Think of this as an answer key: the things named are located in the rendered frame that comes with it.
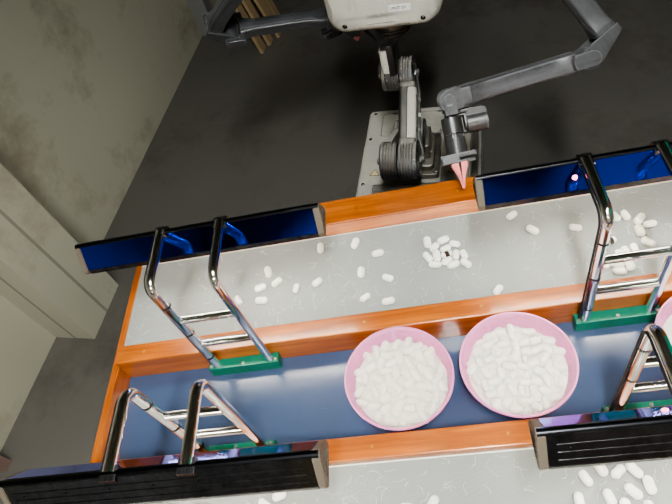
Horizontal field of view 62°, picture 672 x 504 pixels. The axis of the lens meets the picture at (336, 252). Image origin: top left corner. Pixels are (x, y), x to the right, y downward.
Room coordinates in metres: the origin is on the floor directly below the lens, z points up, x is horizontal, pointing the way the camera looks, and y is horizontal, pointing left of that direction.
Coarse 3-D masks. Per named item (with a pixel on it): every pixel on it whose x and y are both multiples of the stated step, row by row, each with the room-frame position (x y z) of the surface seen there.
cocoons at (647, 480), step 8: (632, 464) 0.24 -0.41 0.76; (584, 472) 0.26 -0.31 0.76; (600, 472) 0.25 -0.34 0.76; (616, 472) 0.24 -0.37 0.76; (624, 472) 0.23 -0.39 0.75; (632, 472) 0.23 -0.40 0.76; (640, 472) 0.22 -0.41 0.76; (584, 480) 0.24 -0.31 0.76; (592, 480) 0.24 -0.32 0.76; (648, 480) 0.20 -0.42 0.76; (624, 488) 0.21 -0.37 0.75; (632, 488) 0.20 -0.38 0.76; (648, 488) 0.19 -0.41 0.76; (656, 488) 0.18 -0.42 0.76; (272, 496) 0.44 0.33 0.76; (280, 496) 0.43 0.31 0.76; (432, 496) 0.32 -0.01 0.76; (576, 496) 0.22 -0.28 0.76; (608, 496) 0.20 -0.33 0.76; (632, 496) 0.19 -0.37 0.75; (640, 496) 0.18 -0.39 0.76
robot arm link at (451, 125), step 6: (456, 114) 1.19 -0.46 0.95; (462, 114) 1.18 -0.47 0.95; (444, 120) 1.18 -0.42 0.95; (450, 120) 1.17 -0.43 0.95; (456, 120) 1.17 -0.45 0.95; (444, 126) 1.17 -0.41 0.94; (450, 126) 1.16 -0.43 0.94; (456, 126) 1.15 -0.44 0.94; (462, 126) 1.16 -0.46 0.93; (444, 132) 1.16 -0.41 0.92; (450, 132) 1.15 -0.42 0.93; (456, 132) 1.14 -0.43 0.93; (462, 132) 1.15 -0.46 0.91
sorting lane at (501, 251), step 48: (624, 192) 0.88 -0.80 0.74; (336, 240) 1.09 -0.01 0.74; (384, 240) 1.02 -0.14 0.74; (432, 240) 0.96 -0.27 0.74; (480, 240) 0.90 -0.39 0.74; (528, 240) 0.84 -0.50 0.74; (576, 240) 0.79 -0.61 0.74; (624, 240) 0.74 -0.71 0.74; (192, 288) 1.12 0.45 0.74; (240, 288) 1.05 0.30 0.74; (288, 288) 0.99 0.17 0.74; (336, 288) 0.92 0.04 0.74; (384, 288) 0.87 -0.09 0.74; (432, 288) 0.81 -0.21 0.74; (480, 288) 0.76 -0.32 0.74; (528, 288) 0.71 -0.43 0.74; (144, 336) 1.01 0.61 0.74
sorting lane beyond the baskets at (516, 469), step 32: (352, 480) 0.41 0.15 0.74; (384, 480) 0.39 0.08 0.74; (416, 480) 0.36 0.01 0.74; (448, 480) 0.34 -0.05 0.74; (480, 480) 0.32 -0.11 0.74; (512, 480) 0.30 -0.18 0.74; (544, 480) 0.27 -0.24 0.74; (576, 480) 0.25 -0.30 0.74; (608, 480) 0.23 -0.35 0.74; (640, 480) 0.21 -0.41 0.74
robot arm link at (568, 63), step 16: (544, 64) 1.16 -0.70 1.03; (560, 64) 1.15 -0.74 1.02; (576, 64) 1.12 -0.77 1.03; (592, 64) 1.10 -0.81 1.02; (480, 80) 1.21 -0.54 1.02; (496, 80) 1.18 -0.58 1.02; (512, 80) 1.17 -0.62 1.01; (528, 80) 1.16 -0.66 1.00; (544, 80) 1.14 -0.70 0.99; (464, 96) 1.18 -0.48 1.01; (480, 96) 1.17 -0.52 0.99
